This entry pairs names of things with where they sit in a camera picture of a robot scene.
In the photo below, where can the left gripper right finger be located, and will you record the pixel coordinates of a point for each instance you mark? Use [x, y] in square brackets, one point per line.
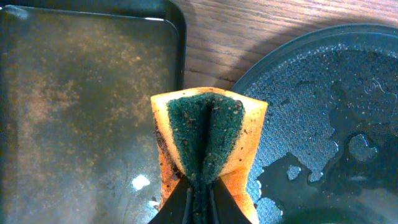
[222, 207]

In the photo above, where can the black rectangular tray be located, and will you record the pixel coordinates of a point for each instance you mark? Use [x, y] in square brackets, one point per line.
[77, 133]

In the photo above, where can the black round tray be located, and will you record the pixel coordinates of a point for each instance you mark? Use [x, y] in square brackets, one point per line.
[328, 149]

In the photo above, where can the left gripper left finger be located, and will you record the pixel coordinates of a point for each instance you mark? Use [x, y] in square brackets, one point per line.
[176, 209]

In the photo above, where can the green and yellow sponge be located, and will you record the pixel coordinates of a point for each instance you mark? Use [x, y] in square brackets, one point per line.
[204, 134]

